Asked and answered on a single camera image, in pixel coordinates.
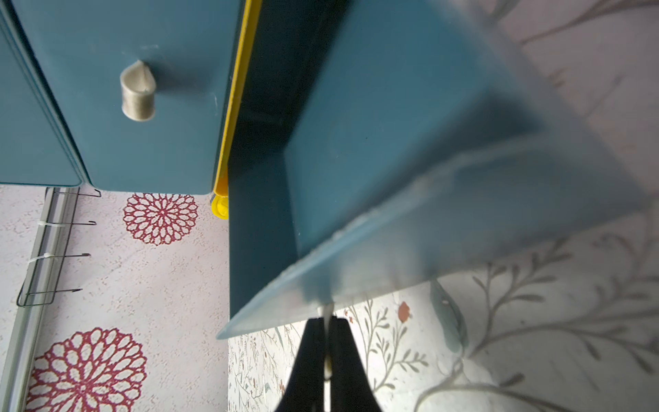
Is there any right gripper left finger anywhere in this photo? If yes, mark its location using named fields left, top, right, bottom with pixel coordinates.
left=276, top=318, right=326, bottom=412

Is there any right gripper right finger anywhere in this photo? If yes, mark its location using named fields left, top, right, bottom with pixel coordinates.
left=329, top=317, right=381, bottom=412

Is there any teal three-drawer cabinet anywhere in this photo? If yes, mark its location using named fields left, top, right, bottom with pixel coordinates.
left=1, top=1, right=647, bottom=339

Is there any yellow blue toy rattle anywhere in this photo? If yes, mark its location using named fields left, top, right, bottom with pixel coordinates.
left=211, top=194, right=229, bottom=221

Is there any black wire wall rack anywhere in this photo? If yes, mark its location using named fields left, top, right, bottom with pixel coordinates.
left=16, top=187, right=101, bottom=307

